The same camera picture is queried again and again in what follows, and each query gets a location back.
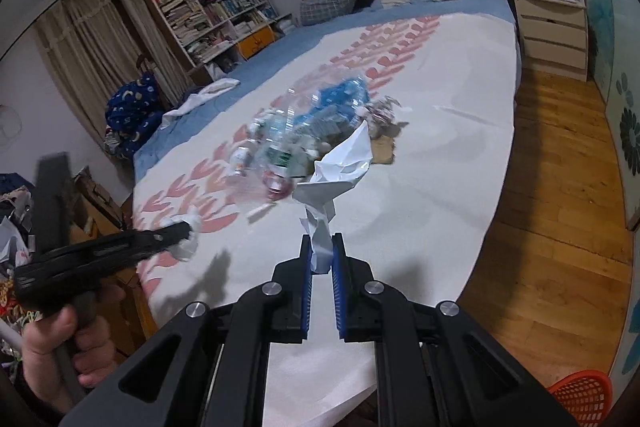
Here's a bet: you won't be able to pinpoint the brown cardboard piece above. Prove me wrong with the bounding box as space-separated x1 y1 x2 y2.
367 134 402 166

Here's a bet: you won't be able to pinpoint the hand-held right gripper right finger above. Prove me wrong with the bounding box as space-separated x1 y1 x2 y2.
330 232 581 427

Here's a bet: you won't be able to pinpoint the small white bottle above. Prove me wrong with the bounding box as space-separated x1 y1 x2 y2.
227 146 257 181

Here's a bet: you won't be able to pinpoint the silver crumpled wrapper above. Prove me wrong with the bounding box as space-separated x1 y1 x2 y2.
364 96 412 138

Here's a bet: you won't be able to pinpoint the floral wardrobe door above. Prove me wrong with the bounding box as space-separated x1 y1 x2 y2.
559 0 640 230

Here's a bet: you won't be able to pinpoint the blue bed sheet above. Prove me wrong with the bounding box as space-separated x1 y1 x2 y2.
132 0 517 170

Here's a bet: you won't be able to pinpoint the clear bottle with green label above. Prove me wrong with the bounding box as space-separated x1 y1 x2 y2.
260 127 302 178

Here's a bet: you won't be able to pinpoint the blue plastic packaging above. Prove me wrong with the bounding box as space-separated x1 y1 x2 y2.
299 76 372 138

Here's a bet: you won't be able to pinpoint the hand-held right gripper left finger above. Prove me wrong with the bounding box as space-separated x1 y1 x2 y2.
60 234 321 427

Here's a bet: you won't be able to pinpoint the white leaf-print blanket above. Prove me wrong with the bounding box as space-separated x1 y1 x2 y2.
132 14 517 427

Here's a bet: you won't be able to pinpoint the clear bottle with red label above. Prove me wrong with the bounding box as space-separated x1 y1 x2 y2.
261 172 302 204

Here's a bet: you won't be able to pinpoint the beige curtains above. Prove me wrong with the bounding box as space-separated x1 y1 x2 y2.
34 0 192 150

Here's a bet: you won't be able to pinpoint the white cloth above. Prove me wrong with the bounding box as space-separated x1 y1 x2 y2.
161 78 242 118

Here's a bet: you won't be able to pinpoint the orange plastic basket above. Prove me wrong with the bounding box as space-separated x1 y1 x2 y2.
546 369 614 426

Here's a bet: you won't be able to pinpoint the person's left hand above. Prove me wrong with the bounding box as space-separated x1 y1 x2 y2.
22 282 127 414

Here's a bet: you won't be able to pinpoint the white tissue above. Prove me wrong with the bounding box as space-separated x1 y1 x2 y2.
169 214 202 262

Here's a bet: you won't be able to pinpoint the cream nightstand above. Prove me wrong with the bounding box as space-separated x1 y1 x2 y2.
511 0 589 82

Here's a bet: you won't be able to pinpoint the white paper sheet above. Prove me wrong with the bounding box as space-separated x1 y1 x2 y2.
292 124 374 274

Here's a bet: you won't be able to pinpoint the white bookshelf with books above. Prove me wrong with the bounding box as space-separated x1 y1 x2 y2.
140 0 282 68

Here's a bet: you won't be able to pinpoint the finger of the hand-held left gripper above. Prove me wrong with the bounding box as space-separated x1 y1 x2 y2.
150 222 194 254

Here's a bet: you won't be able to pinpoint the blue moon-print garment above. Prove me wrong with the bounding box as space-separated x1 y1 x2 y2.
104 71 165 156

